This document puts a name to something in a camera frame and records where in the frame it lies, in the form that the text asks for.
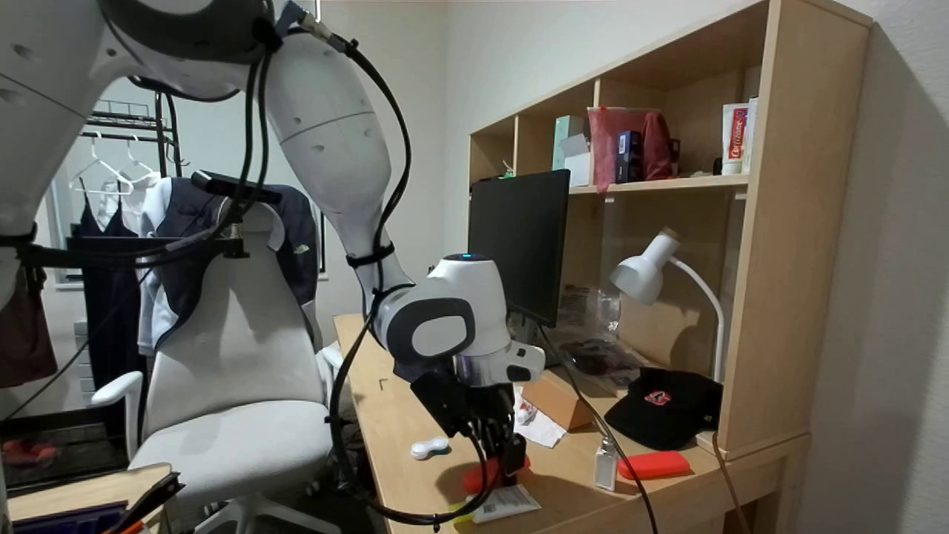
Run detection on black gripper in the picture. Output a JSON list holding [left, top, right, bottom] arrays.
[[407, 364, 533, 489]]

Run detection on red oblong plastic object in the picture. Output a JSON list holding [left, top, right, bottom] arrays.
[[459, 453, 533, 497], [615, 450, 696, 486]]

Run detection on white paper with picture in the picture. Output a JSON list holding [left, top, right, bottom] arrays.
[[511, 398, 573, 450]]

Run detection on white tube with yellow cap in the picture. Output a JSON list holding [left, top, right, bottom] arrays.
[[466, 481, 546, 524]]

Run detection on white contact lens case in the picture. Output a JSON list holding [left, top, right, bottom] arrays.
[[407, 435, 453, 462]]

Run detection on small clear sanitizer bottle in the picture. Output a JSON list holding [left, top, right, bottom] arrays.
[[589, 432, 624, 494]]

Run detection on clear plastic bag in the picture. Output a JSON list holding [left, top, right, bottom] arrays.
[[551, 285, 646, 386]]

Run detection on black cap with red logo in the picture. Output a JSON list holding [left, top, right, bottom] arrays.
[[601, 364, 726, 453]]

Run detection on black computer monitor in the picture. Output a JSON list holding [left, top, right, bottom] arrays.
[[466, 165, 575, 328]]

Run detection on white desk lamp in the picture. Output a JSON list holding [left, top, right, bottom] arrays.
[[606, 226, 730, 386]]

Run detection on white office chair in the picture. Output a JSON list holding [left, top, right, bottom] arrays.
[[88, 198, 345, 534]]

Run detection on green and white books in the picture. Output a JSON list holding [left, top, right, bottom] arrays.
[[549, 109, 597, 193]]

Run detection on small black shelf item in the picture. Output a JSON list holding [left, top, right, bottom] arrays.
[[610, 128, 650, 186]]

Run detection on red bag on shelf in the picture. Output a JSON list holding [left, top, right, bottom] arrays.
[[583, 104, 683, 190]]

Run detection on light wooden shelf unit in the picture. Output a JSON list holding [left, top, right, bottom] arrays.
[[462, 0, 879, 462]]

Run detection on hanging clothes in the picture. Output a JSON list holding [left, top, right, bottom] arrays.
[[65, 168, 325, 359]]

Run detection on white and red box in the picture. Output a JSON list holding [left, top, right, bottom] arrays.
[[718, 95, 763, 180]]

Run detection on wooden board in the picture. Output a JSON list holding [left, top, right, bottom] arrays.
[[2, 462, 188, 534]]

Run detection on black clothes rack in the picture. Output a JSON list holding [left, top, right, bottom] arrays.
[[17, 91, 248, 300]]

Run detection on dark framed screen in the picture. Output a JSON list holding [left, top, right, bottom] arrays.
[[0, 401, 134, 497]]

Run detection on black desk cable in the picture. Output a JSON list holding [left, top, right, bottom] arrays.
[[538, 328, 664, 534]]

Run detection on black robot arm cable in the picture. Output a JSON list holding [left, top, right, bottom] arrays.
[[235, 27, 527, 529]]

